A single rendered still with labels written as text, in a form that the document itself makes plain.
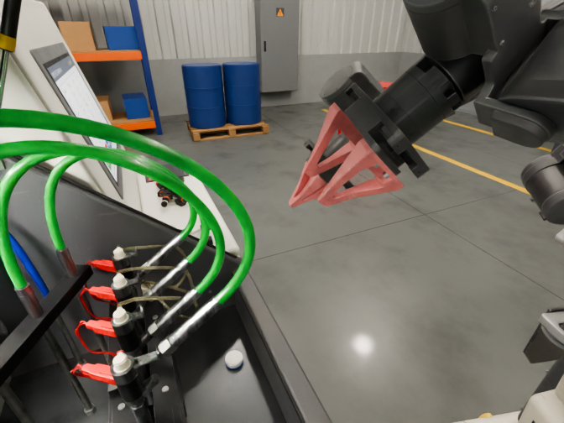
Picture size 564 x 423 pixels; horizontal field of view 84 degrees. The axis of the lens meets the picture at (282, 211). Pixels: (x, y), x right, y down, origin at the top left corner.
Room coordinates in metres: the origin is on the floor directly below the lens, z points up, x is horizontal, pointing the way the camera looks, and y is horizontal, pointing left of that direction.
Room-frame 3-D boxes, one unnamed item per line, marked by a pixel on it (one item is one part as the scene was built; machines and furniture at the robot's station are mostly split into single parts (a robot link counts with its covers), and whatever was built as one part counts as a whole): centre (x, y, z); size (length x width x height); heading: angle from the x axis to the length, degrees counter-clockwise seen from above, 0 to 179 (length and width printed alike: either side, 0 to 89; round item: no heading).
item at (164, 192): (0.97, 0.37, 1.01); 0.23 x 0.11 x 0.06; 25
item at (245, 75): (5.25, 0.92, 0.51); 1.20 x 0.85 x 1.02; 112
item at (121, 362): (0.24, 0.20, 1.12); 0.02 x 0.02 x 0.03
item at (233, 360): (0.44, 0.11, 0.84); 0.04 x 0.04 x 0.01
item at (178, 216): (0.94, 0.36, 0.97); 0.70 x 0.22 x 0.03; 25
